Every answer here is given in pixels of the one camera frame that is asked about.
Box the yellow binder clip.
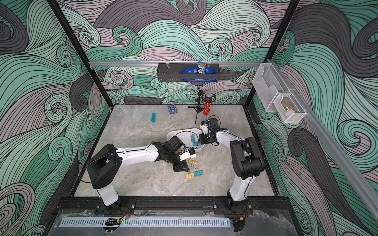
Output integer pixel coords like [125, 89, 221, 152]
[187, 159, 198, 169]
[185, 171, 195, 180]

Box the teal binder clip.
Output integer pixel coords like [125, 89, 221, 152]
[191, 134, 201, 148]
[193, 166, 203, 177]

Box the white plastic storage box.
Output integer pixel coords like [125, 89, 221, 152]
[166, 128, 204, 151]

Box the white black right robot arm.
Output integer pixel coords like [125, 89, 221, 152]
[199, 118, 265, 211]

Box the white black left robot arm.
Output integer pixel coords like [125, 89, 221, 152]
[85, 136, 196, 207]

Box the blue card box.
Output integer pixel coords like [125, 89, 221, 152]
[167, 104, 178, 115]

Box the black microphone tripod stand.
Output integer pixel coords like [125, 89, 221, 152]
[188, 90, 205, 124]

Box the red glitter microphone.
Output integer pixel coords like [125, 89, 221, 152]
[203, 90, 214, 116]

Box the blue package in shelf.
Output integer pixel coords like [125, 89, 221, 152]
[181, 67, 220, 82]

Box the black wall shelf basket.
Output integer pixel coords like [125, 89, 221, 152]
[157, 63, 221, 82]

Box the clear plastic wall bin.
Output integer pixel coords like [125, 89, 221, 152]
[253, 63, 289, 112]

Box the small clear wall bin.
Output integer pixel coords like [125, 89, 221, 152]
[273, 92, 306, 124]

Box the aluminium wall rail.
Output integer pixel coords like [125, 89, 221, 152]
[89, 60, 262, 67]
[267, 59, 378, 220]

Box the black corner frame post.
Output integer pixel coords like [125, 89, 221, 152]
[243, 0, 301, 107]

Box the right aluminium wall rail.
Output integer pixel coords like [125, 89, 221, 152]
[267, 59, 378, 220]

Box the black left corner post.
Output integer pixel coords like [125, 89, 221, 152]
[47, 0, 114, 109]

